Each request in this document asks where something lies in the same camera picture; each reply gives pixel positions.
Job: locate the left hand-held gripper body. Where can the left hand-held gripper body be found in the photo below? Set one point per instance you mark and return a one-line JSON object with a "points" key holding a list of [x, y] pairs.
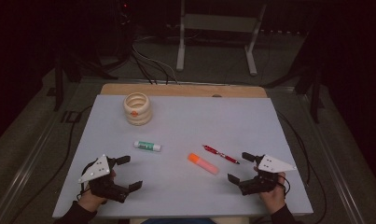
{"points": [[97, 169]]}

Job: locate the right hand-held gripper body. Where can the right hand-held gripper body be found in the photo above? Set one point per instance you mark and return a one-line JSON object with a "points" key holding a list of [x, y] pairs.
{"points": [[272, 165]]}

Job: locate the red pen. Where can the red pen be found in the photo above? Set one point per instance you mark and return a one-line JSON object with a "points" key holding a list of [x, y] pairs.
{"points": [[220, 154]]}

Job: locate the white green glue stick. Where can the white green glue stick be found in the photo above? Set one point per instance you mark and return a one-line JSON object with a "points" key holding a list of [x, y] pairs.
{"points": [[147, 146]]}

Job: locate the orange pink highlighter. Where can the orange pink highlighter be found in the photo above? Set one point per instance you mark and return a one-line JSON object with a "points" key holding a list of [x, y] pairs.
{"points": [[203, 163]]}

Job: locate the cream ribbed pen holder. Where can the cream ribbed pen holder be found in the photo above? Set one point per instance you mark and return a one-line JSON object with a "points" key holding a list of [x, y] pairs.
{"points": [[137, 109]]}

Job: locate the person's left hand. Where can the person's left hand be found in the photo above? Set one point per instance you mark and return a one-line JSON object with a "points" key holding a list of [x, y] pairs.
{"points": [[90, 200]]}

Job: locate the person's right hand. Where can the person's right hand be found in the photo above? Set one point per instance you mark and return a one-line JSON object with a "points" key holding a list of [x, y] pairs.
{"points": [[275, 199]]}

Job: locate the white board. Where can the white board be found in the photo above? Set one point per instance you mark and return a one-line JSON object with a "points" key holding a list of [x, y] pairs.
{"points": [[182, 193]]}

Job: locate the black stand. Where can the black stand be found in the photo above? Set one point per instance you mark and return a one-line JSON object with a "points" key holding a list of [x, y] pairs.
{"points": [[315, 99], [58, 84]]}

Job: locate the black equipment with red light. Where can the black equipment with red light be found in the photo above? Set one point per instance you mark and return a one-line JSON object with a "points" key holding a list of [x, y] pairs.
{"points": [[124, 28]]}

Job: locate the white metal stand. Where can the white metal stand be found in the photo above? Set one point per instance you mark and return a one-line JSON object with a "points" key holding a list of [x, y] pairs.
{"points": [[218, 22]]}

